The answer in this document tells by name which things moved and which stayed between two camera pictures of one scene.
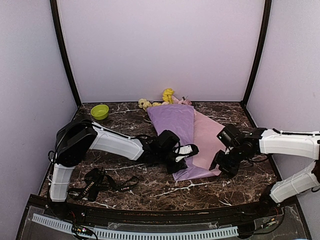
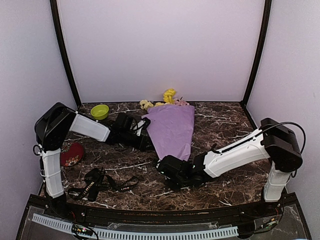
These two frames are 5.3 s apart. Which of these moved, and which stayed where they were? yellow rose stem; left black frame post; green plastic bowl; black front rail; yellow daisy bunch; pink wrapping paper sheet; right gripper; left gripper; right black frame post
Moved: right gripper; pink wrapping paper sheet; left gripper
Stayed: black front rail; right black frame post; left black frame post; green plastic bowl; yellow rose stem; yellow daisy bunch
